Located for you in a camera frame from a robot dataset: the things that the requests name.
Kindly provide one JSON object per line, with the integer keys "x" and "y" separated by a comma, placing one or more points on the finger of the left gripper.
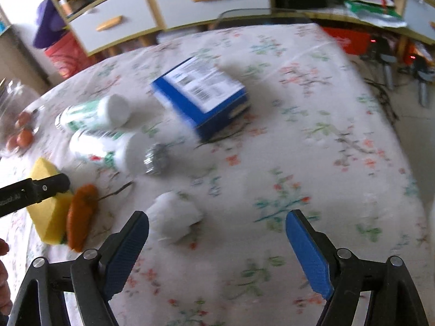
{"x": 51, "y": 186}

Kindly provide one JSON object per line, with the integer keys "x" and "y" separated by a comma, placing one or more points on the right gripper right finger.
{"x": 315, "y": 253}

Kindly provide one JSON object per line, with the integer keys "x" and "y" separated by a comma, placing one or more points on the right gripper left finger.
{"x": 120, "y": 252}

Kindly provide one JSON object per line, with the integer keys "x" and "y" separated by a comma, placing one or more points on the yellow sponge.
{"x": 49, "y": 216}

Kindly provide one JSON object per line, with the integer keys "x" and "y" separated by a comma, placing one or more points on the white tissue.
{"x": 171, "y": 217}

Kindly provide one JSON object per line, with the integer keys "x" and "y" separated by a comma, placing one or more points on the white bottle red letters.
{"x": 129, "y": 152}

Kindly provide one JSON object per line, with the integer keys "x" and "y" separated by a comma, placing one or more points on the white bottle green label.
{"x": 107, "y": 113}

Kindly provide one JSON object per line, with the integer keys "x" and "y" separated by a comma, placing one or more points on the small blue white carton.
{"x": 207, "y": 98}

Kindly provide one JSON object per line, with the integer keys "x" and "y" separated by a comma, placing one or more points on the person's left hand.
{"x": 6, "y": 303}

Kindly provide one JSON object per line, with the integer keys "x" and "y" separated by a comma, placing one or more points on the glass jar with oranges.
{"x": 21, "y": 115}

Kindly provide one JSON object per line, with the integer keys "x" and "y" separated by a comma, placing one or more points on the red bag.
{"x": 68, "y": 57}

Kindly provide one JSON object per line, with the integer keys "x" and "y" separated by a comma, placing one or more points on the floral tablecloth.
{"x": 314, "y": 139}

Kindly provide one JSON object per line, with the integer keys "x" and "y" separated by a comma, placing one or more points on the wooden cabinet with drawers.
{"x": 103, "y": 24}

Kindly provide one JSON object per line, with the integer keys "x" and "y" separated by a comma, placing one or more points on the low tv cabinet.
{"x": 356, "y": 10}

